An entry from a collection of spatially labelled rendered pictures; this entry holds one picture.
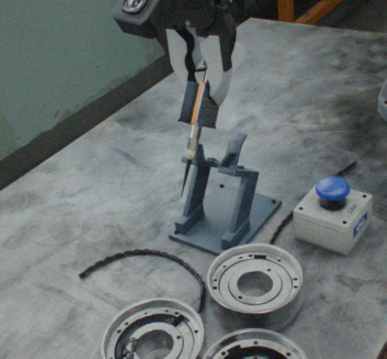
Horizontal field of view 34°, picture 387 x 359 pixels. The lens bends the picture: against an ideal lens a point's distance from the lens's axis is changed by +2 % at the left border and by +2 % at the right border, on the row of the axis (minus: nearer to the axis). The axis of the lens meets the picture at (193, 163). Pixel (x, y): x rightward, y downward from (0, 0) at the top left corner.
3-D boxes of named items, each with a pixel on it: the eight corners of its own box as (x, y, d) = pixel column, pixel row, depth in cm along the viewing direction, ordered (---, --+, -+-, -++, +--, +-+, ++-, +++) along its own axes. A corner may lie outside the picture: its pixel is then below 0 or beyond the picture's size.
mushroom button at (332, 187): (341, 229, 75) (341, 196, 72) (310, 219, 77) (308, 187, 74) (354, 211, 77) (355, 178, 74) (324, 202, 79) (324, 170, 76)
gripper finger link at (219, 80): (260, 88, 72) (246, 11, 68) (233, 112, 69) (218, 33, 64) (238, 87, 74) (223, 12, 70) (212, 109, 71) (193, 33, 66)
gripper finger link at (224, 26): (244, 66, 66) (228, -15, 62) (236, 73, 65) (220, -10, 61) (208, 65, 69) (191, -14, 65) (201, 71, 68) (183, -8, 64)
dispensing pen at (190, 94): (161, 192, 71) (192, 49, 69) (181, 192, 75) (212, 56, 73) (176, 197, 70) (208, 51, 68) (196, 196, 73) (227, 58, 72)
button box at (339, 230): (348, 257, 74) (348, 225, 71) (294, 238, 78) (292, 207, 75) (376, 218, 79) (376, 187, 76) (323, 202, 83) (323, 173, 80)
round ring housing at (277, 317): (300, 345, 65) (298, 317, 62) (202, 334, 67) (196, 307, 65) (308, 272, 73) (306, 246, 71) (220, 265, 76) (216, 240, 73)
